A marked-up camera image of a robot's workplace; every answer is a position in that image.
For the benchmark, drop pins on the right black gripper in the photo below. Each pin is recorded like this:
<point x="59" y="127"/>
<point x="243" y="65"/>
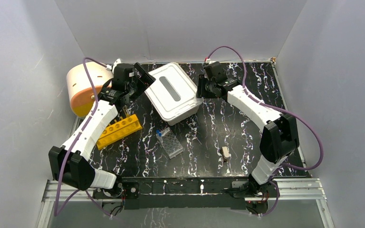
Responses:
<point x="201" y="92"/>

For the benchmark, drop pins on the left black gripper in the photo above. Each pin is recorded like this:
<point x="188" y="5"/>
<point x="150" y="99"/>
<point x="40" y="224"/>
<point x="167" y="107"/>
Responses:
<point x="143" y="80"/>

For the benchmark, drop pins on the white bin lid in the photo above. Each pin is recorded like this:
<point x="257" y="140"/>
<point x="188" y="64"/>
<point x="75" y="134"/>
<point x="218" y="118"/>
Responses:
<point x="172" y="86"/>

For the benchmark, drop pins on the beige plastic bin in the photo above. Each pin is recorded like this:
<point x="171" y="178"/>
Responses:
<point x="175" y="114"/>

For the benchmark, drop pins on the yellow test tube rack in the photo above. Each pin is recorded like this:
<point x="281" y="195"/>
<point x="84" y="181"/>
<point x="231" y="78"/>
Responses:
<point x="118" y="131"/>

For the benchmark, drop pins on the clear acrylic tube rack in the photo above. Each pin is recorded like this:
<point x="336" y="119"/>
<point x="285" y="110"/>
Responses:
<point x="170" y="143"/>

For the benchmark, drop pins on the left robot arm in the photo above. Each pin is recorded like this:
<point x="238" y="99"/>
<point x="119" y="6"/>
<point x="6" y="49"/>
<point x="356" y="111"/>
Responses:
<point x="69" y="162"/>

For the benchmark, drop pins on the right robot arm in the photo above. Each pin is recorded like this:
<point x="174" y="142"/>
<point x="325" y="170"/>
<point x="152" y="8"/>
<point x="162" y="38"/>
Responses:
<point x="279" y="131"/>

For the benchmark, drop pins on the cream and orange cylinder appliance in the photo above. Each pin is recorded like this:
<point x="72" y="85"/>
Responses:
<point x="80" y="92"/>

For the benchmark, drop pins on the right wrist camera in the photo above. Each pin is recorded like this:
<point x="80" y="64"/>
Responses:
<point x="208" y="61"/>

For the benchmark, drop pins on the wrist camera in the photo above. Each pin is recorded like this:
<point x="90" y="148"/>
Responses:
<point x="111" y="67"/>
<point x="208" y="61"/>

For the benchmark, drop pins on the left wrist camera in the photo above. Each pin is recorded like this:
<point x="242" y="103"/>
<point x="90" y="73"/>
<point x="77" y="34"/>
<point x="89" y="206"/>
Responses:
<point x="111" y="67"/>

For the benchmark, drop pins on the black mounting base rail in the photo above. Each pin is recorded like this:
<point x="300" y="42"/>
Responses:
<point x="213" y="192"/>

